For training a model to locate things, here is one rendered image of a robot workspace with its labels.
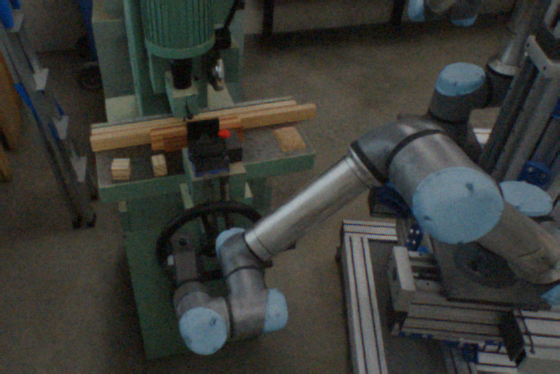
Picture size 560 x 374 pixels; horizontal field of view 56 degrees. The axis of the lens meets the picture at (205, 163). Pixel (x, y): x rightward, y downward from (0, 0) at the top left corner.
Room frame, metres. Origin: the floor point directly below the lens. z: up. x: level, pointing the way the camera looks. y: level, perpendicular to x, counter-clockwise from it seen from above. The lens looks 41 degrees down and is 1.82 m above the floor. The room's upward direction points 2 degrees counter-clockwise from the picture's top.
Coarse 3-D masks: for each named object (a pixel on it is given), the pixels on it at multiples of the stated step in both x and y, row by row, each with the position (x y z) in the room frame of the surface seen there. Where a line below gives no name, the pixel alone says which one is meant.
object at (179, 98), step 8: (168, 72) 1.26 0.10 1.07; (168, 80) 1.22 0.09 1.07; (192, 80) 1.22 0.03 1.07; (168, 88) 1.21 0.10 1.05; (192, 88) 1.18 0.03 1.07; (168, 96) 1.22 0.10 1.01; (176, 96) 1.14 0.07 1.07; (184, 96) 1.14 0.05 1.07; (192, 96) 1.15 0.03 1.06; (176, 104) 1.14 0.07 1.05; (184, 104) 1.14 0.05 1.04; (192, 104) 1.14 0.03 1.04; (176, 112) 1.14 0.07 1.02; (184, 112) 1.14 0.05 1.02; (192, 112) 1.14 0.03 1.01
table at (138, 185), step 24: (144, 144) 1.15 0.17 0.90; (264, 144) 1.14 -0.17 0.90; (144, 168) 1.05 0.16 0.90; (168, 168) 1.05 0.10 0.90; (264, 168) 1.07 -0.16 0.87; (288, 168) 1.08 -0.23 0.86; (312, 168) 1.10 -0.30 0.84; (120, 192) 0.99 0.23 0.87; (144, 192) 1.00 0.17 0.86; (168, 192) 1.01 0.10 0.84
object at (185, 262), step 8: (184, 232) 0.72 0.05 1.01; (176, 240) 0.70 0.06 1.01; (184, 240) 0.70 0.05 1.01; (192, 240) 0.70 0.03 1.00; (176, 248) 0.69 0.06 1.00; (184, 248) 0.69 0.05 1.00; (192, 248) 0.69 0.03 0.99; (176, 256) 0.67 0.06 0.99; (184, 256) 0.67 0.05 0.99; (192, 256) 0.68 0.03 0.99; (176, 264) 0.66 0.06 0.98; (184, 264) 0.66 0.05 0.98; (192, 264) 0.66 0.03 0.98; (176, 272) 0.65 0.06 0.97; (184, 272) 0.65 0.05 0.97; (192, 272) 0.65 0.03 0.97; (176, 280) 0.64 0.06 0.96; (184, 280) 0.63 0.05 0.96
